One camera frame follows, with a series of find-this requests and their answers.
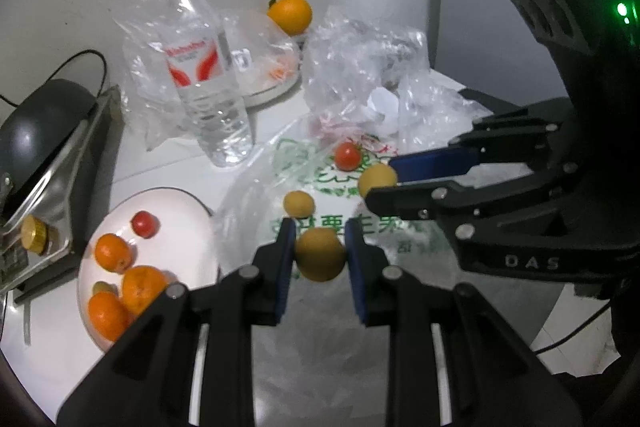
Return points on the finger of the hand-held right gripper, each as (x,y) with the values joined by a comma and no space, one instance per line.
(430,164)
(400,202)

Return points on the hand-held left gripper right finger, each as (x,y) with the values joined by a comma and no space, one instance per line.
(355,272)

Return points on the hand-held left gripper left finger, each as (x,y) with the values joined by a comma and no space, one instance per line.
(285,267)

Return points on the yellow round fruit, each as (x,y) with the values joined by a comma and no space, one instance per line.
(377,179)
(299,203)
(320,257)

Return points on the green printed plastic bag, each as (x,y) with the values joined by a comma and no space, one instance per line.
(260,197)

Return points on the white round plate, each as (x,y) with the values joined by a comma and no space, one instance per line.
(185,232)

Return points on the red cherry tomato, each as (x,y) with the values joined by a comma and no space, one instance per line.
(347,156)
(145,223)

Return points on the crumpled clear plastic bag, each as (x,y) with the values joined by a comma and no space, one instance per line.
(345,57)

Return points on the white dish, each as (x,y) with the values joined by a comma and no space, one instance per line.
(270,89)

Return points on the clear plastic water bottle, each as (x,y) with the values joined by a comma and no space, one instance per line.
(215,107)

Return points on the small greenish round fruit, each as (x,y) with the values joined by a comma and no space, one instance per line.
(101,288)

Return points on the orange mandarin with leaf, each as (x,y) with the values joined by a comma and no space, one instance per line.
(290,13)

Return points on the steel induction cooker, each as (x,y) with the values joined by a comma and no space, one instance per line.
(95,147)

